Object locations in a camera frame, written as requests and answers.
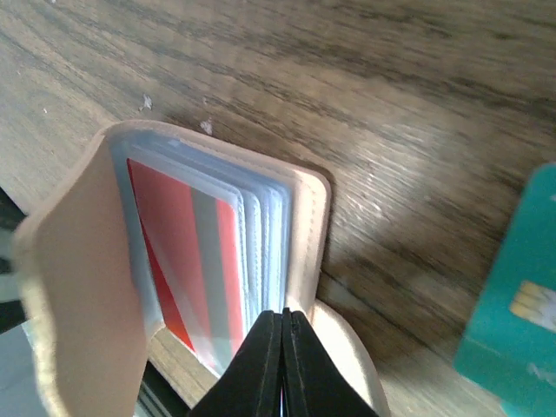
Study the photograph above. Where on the beige card holder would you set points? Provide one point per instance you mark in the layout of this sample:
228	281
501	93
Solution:
96	297

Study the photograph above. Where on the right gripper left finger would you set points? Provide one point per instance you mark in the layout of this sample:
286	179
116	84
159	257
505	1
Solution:
251	385

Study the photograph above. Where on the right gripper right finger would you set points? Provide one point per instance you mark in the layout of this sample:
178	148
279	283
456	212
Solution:
312	385

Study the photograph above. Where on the red VIP card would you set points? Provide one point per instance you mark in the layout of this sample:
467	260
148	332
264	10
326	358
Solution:
192	224

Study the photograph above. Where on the teal VIP card front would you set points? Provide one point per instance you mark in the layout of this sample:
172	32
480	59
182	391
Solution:
508	347

